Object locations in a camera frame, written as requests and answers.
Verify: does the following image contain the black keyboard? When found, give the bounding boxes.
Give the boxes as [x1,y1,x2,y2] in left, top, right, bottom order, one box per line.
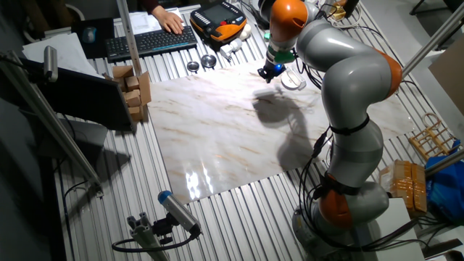
[104,25,199,64]

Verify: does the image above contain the clear plastic box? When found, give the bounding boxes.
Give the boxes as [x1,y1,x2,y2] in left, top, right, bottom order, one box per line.
[281,67,307,92]

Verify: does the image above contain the black strap on arm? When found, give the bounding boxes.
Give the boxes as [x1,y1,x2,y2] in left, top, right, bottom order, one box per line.
[313,172,362,201]

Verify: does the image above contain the silver camera with blue end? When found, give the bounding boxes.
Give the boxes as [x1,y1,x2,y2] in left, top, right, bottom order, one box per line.
[157,190,202,235]

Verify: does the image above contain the thick black cable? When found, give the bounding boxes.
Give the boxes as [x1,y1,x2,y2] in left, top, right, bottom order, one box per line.
[362,216,422,253]

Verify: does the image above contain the black monitor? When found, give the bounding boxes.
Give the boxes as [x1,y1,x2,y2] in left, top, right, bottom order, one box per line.
[17,57,136,133]

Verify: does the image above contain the dark red sleeved forearm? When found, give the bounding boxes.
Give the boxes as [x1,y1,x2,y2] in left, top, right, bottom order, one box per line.
[141,0,161,14]

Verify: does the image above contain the black cable with inline connector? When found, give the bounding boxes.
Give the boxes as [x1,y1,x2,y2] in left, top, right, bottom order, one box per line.
[299,152,363,251]

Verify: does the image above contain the plastic wrapped brown boxes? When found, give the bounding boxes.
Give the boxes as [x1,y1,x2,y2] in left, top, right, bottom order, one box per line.
[378,159,429,219]

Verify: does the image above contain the wooden dish rack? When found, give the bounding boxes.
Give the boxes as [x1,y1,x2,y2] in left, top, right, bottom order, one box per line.
[408,112,462,162]

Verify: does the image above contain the long aluminium frame beam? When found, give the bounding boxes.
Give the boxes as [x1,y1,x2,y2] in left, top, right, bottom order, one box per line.
[0,49,105,199]

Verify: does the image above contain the white paper stack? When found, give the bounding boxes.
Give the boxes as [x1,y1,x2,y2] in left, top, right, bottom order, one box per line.
[21,32,104,79]

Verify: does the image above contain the small cardboard box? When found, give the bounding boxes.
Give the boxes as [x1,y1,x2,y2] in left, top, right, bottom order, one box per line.
[124,75,141,92]
[123,89,143,108]
[112,65,136,80]

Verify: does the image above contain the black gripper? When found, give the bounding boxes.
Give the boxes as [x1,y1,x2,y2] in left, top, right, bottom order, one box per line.
[257,59,288,85]

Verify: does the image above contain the black computer mouse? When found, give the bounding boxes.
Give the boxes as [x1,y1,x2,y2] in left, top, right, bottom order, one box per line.
[81,26,98,45]

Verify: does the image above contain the marble pattern table sheet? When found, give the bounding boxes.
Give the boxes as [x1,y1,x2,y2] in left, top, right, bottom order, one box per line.
[146,59,416,204]

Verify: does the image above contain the white egg-shaped object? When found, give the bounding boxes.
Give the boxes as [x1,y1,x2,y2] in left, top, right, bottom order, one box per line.
[239,23,253,41]

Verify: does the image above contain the bare person hand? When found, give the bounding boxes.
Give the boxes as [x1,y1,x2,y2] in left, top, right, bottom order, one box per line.
[152,5,186,36]

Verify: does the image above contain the black chair base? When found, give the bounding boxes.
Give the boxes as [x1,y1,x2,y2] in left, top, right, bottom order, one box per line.
[408,0,464,17]

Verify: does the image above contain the gold metal object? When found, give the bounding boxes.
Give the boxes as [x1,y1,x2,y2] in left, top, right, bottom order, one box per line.
[328,2,347,22]

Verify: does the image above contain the brown cardboard sheet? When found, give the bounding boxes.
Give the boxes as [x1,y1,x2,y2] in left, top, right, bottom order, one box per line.
[427,36,464,117]

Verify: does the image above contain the black camera cable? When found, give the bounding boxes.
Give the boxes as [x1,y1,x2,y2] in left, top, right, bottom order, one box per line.
[111,230,201,254]

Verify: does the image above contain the aluminium post with bracket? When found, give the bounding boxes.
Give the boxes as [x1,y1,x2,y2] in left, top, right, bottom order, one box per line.
[115,0,144,78]

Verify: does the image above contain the black mouse pad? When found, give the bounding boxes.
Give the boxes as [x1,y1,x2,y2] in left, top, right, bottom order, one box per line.
[70,17,117,60]

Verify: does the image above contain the black band on arm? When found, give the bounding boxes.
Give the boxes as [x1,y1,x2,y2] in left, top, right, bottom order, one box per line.
[328,113,371,137]

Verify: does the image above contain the upright aluminium post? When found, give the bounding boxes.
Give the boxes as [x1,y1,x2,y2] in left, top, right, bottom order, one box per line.
[401,2,464,79]

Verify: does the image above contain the white cable loop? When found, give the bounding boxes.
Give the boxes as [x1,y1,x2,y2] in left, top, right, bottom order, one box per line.
[325,3,364,30]

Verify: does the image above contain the printed paper sheet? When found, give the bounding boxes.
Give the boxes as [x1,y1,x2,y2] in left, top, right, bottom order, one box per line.
[128,7,186,36]

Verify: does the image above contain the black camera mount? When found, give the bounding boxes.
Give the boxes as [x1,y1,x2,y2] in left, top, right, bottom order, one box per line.
[152,212,175,246]

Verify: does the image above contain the silver camera bar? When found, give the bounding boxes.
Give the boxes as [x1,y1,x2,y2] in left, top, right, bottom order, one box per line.
[43,45,59,83]

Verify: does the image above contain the short aluminium profile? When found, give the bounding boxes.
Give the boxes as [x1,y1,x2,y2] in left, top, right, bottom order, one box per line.
[126,212,171,261]

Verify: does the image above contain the open cardboard carton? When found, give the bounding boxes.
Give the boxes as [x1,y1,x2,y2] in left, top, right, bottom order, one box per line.
[102,65,153,123]

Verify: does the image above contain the orange black teach pendant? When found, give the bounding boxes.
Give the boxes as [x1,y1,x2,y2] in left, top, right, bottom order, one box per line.
[189,0,248,45]

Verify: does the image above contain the large round metal dish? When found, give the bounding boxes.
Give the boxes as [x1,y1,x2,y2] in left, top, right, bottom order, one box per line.
[200,54,218,70]

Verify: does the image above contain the white plug adapter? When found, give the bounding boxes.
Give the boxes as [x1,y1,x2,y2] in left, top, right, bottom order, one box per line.
[219,38,244,61]

